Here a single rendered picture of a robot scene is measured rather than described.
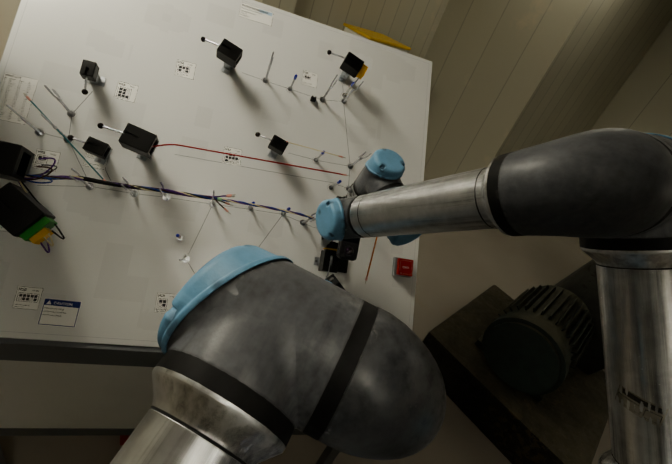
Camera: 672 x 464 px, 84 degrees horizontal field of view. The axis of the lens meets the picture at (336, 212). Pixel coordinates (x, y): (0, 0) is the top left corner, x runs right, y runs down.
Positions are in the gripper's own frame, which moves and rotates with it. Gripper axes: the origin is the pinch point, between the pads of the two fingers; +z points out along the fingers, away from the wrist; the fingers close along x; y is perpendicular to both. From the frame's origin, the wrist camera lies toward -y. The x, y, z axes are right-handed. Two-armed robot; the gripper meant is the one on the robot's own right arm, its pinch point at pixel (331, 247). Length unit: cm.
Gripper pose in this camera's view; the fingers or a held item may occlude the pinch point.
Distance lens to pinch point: 102.1
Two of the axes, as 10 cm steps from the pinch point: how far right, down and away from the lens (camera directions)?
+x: -9.3, -2.1, -2.9
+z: -3.6, 5.4, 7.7
